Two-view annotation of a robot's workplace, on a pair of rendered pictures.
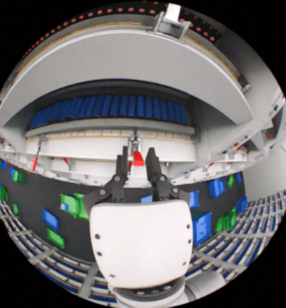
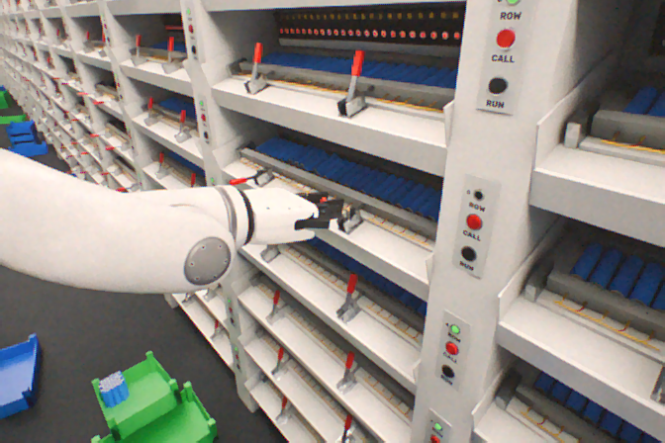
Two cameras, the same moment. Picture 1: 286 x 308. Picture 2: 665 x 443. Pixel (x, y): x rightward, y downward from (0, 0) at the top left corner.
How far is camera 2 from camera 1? 0.54 m
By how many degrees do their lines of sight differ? 60
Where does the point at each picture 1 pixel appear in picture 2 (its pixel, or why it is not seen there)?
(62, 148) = not seen: hidden behind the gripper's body
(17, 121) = (241, 123)
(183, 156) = (405, 263)
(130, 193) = not seen: outside the picture
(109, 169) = (322, 293)
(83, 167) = (287, 266)
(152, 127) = (380, 208)
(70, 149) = not seen: hidden behind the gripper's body
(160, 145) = (381, 235)
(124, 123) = (356, 196)
